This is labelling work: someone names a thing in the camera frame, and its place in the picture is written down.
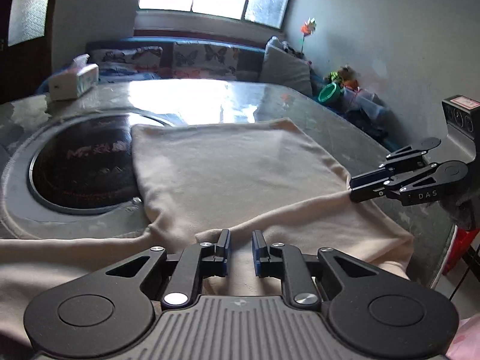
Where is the white tissue box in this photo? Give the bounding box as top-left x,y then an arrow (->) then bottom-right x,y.
48,54 -> 99,102

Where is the pink floral garment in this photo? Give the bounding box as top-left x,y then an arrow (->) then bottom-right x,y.
447,314 -> 480,360

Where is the green plastic bowl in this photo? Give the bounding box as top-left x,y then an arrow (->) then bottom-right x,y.
318,82 -> 342,105

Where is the butterfly print cushion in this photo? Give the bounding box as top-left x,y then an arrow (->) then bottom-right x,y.
89,46 -> 163,83
172,43 -> 239,80

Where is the left butterfly print cushion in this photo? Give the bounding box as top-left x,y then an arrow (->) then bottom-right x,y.
89,46 -> 163,83

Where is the red plastic stool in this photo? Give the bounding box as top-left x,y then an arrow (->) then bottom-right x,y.
442,228 -> 479,275

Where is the plush teddy toy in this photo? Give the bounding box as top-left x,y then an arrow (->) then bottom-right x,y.
324,66 -> 359,90

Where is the cream knit sweater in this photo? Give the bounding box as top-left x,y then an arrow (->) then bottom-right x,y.
1,119 -> 413,344

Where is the round black induction cooktop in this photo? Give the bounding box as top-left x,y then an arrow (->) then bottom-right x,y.
28,112 -> 168,215

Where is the clear plastic storage box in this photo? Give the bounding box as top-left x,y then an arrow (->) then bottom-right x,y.
341,88 -> 389,122

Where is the grey plain pillow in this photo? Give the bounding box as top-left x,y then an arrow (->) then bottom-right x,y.
259,37 -> 312,97

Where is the right butterfly print cushion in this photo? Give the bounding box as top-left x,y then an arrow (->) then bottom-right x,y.
172,43 -> 239,80

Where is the colourful pinwheel toy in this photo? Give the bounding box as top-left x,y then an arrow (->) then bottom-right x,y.
300,18 -> 317,53

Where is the blue corner sofa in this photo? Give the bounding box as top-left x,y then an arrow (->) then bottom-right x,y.
35,36 -> 399,151

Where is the dark blue clothes pile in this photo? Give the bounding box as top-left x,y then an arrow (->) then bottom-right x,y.
352,113 -> 390,147

